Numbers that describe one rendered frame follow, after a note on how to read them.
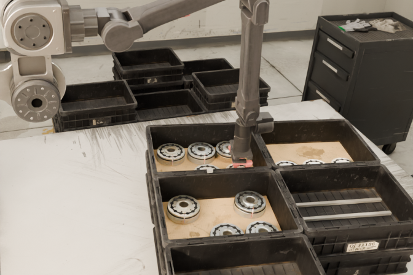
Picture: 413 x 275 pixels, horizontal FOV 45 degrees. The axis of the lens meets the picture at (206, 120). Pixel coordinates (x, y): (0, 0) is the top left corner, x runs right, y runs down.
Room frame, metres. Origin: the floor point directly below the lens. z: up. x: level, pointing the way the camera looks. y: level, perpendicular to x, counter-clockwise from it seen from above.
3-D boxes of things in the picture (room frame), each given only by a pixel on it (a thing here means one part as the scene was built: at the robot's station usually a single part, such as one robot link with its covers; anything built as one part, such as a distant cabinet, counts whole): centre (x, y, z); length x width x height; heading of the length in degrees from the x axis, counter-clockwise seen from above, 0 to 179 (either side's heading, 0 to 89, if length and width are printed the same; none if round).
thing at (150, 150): (1.44, -0.01, 0.92); 0.40 x 0.30 x 0.02; 103
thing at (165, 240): (1.14, -0.08, 0.92); 0.40 x 0.30 x 0.02; 103
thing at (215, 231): (1.08, -0.09, 0.86); 0.10 x 0.10 x 0.01
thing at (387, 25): (3.08, -1.10, 0.88); 0.29 x 0.22 x 0.03; 114
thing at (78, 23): (1.14, 0.33, 1.45); 0.09 x 0.08 x 0.12; 24
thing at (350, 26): (3.01, -0.87, 0.88); 0.25 x 0.19 x 0.03; 114
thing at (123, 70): (2.86, 0.41, 0.37); 0.40 x 0.30 x 0.45; 114
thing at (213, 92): (2.65, -0.12, 0.37); 0.40 x 0.30 x 0.45; 114
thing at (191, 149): (1.51, 0.01, 0.86); 0.10 x 0.10 x 0.01
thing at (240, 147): (1.39, -0.12, 0.98); 0.10 x 0.07 x 0.07; 8
